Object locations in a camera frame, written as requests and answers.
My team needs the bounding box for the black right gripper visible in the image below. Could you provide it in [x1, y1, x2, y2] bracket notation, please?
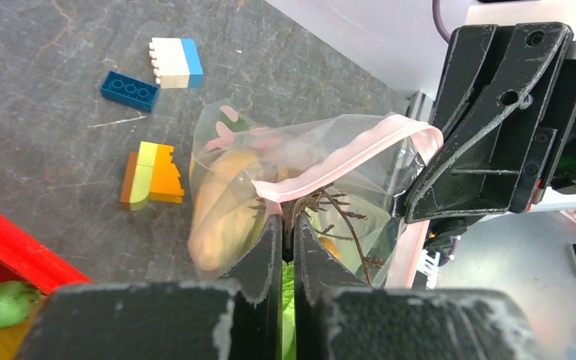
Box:
[404, 22, 576, 223]

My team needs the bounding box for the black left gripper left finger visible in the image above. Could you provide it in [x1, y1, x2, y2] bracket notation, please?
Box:
[16, 215, 282, 359]

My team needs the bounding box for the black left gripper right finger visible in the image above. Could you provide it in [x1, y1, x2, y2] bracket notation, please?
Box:
[293, 216, 542, 359]

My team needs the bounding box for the green romaine lettuce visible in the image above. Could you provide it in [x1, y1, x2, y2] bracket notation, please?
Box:
[282, 214, 372, 359]

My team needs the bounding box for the clear zip top bag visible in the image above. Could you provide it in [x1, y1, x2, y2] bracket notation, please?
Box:
[190, 100, 443, 288]

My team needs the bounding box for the white radish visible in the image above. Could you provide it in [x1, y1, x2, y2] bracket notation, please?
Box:
[187, 150, 265, 279]

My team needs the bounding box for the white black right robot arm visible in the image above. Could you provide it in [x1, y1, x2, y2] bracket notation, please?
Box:
[403, 1, 576, 223]

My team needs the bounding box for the yellow orange toy block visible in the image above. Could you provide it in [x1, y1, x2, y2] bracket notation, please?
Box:
[120, 141, 185, 211]

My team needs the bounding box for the orange fruit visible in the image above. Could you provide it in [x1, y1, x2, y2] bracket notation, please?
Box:
[0, 296, 46, 359]

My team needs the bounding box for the red plastic basket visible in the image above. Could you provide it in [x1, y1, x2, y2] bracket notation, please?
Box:
[0, 215, 92, 295]

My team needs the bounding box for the dark blue toy block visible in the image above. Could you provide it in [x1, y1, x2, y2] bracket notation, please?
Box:
[100, 70, 160, 113]

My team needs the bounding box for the white blue toy block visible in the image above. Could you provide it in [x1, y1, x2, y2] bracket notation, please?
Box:
[148, 37, 204, 89]

